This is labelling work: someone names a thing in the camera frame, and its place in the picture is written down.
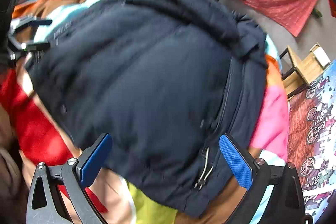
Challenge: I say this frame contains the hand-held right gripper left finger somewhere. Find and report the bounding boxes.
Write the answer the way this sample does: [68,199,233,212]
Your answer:
[26,133,113,224]

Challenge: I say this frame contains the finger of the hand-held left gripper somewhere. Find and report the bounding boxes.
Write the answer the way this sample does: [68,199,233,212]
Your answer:
[14,16,53,30]
[20,42,51,53]

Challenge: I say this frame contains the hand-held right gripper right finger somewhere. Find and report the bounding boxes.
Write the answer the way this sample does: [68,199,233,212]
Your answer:
[219,133,306,224]

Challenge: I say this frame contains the navy padded jacket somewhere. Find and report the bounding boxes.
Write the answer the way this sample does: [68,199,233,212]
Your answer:
[25,0,269,218]

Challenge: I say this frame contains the person's left forearm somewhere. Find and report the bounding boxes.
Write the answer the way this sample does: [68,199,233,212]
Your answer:
[0,103,29,224]

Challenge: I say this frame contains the colourful striped blanket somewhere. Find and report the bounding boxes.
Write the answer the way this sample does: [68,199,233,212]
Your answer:
[0,0,290,224]

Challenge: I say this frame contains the blue printed curtain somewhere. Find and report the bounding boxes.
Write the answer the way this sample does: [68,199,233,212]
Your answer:
[287,59,336,217]

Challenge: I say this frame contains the wooden chair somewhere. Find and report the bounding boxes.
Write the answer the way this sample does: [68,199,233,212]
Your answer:
[279,43,332,100]

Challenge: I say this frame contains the white paper sheet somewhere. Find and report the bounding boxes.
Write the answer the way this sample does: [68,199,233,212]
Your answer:
[314,46,331,67]

